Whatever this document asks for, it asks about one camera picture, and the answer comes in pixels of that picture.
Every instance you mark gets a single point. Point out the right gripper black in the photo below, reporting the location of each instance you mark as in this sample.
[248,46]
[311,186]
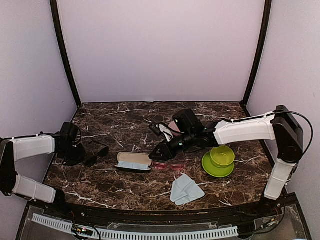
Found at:
[166,151]

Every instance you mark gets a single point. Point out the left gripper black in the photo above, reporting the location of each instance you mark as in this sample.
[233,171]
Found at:
[82,154]

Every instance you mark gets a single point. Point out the pink translucent sunglasses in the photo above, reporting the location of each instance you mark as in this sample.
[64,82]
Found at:
[172,166]

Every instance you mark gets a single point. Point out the black aviator sunglasses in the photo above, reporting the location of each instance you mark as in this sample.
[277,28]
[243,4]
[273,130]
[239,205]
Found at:
[92,158]

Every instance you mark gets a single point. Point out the black glasses case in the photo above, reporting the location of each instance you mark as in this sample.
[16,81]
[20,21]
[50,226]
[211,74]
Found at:
[134,157]

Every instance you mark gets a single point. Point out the light blue cloth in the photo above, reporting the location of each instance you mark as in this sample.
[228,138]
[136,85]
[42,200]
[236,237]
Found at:
[185,190]
[133,166]

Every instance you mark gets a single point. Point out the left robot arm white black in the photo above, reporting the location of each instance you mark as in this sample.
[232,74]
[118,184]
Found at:
[66,144]

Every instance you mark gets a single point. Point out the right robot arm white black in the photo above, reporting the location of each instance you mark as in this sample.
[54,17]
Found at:
[279,125]

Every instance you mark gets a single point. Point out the pink glasses case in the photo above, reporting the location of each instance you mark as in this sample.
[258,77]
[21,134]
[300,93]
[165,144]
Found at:
[174,129]

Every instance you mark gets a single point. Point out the green plate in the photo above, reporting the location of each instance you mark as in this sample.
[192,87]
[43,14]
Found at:
[213,170]

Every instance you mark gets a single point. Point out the green bowl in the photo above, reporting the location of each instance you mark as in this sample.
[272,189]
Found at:
[222,156]

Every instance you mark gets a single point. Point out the white slotted cable duct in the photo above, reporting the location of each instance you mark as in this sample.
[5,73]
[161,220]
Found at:
[118,231]

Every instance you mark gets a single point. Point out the black front rail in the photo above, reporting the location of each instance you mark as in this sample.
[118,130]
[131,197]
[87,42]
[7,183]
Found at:
[233,215]

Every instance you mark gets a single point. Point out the left black frame post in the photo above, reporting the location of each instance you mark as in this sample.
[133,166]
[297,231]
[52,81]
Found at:
[63,51]

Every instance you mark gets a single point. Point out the black frame post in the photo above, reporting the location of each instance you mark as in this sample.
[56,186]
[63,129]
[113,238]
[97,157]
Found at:
[259,51]
[63,51]

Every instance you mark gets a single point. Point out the right black frame post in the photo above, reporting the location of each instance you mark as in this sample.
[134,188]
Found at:
[259,51]

